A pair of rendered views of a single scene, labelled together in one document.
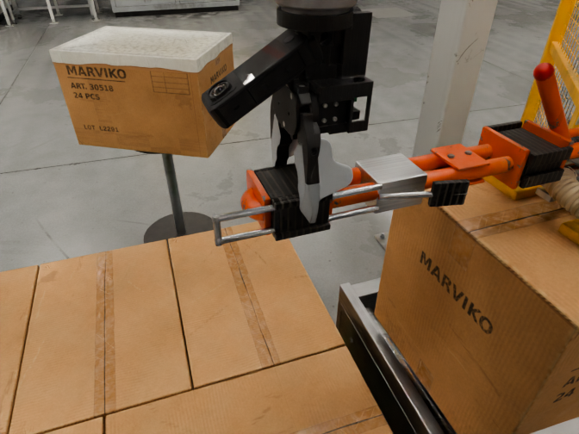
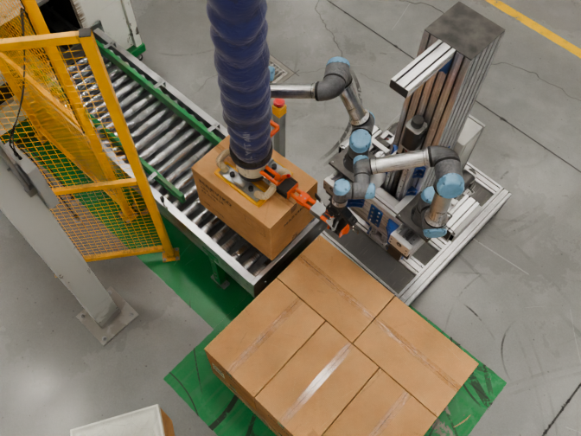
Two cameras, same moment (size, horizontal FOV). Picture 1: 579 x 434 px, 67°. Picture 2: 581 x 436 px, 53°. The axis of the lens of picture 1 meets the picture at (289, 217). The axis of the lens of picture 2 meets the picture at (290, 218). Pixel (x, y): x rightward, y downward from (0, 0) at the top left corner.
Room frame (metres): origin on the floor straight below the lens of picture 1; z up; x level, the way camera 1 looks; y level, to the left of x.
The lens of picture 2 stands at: (1.35, 1.10, 3.82)
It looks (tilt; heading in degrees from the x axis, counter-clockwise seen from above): 61 degrees down; 240
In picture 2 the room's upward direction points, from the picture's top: 2 degrees clockwise
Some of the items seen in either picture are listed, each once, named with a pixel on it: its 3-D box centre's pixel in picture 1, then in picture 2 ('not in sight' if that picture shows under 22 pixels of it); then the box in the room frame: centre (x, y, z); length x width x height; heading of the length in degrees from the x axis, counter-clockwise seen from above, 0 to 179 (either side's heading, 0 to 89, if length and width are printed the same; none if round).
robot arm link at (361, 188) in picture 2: not in sight; (362, 188); (0.34, 0.01, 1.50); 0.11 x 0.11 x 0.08; 61
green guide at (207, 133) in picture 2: not in sight; (159, 88); (0.78, -1.80, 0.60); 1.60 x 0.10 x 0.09; 109
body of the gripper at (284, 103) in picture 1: (319, 73); (337, 207); (0.44, -0.03, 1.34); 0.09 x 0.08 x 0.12; 111
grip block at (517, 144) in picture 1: (520, 152); (287, 187); (0.55, -0.33, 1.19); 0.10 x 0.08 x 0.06; 20
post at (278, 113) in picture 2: not in sight; (279, 152); (0.26, -0.97, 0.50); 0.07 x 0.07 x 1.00; 19
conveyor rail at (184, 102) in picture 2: not in sight; (201, 120); (0.62, -1.48, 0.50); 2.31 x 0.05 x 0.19; 109
